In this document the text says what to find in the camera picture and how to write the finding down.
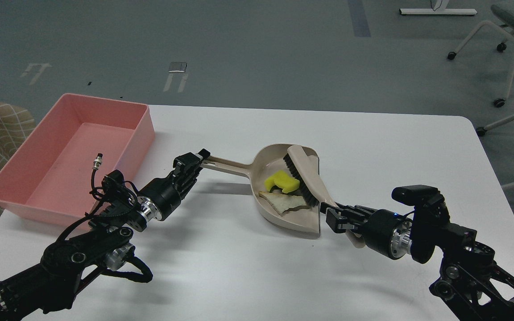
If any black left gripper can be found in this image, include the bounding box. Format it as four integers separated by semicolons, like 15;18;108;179
139;149;211;221

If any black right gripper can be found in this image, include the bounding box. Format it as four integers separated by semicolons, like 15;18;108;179
319;202;413;260

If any beige hand brush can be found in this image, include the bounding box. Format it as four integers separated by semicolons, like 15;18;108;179
282;145;367;249

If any white paper scrap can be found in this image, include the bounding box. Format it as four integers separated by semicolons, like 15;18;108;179
258;191;311;215

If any beige plastic dustpan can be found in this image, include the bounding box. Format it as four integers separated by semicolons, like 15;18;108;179
202;144;320;238

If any yellow sponge piece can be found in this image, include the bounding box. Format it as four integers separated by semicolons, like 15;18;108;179
264;170;300;194

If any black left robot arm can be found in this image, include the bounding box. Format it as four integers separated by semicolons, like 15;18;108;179
0;149;210;321

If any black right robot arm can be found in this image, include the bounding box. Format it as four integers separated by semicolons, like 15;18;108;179
319;185;514;321

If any pink plastic bin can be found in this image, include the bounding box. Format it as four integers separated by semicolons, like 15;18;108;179
0;94;155;227

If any silver floor socket plate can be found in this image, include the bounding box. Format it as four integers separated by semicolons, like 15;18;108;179
168;62;188;73

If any white desk base bar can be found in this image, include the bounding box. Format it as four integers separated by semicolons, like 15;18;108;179
398;8;477;16

